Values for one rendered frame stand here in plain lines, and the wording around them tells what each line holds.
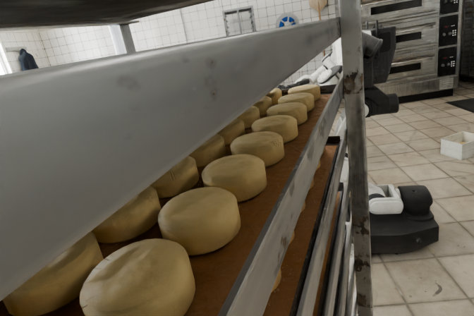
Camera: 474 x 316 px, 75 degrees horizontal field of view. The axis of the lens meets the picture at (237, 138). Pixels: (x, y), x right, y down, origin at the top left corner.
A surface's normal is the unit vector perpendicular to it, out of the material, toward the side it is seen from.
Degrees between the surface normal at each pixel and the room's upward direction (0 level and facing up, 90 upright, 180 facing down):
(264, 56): 90
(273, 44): 90
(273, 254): 90
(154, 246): 0
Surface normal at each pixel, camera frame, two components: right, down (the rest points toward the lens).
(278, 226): 0.91, -0.03
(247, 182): 0.45, 0.21
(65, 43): -0.05, 0.33
